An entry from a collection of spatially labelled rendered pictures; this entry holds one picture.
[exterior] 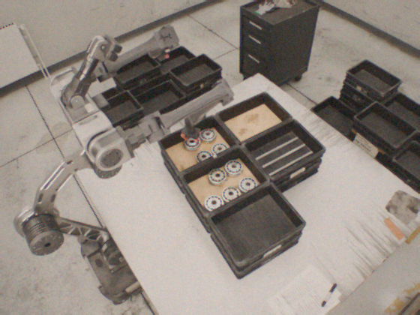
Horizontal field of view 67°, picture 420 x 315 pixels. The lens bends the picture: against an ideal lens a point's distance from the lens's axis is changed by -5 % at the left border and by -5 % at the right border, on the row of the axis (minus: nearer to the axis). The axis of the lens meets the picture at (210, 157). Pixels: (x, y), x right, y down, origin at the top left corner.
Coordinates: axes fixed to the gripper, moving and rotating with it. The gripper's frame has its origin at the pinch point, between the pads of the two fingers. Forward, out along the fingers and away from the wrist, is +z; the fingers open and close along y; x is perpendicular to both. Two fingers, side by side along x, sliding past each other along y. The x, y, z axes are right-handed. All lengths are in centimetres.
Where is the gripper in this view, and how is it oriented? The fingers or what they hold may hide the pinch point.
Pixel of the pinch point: (192, 140)
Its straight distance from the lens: 204.2
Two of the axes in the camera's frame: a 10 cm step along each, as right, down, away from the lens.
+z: 0.5, 6.0, 8.0
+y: -9.3, -2.6, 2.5
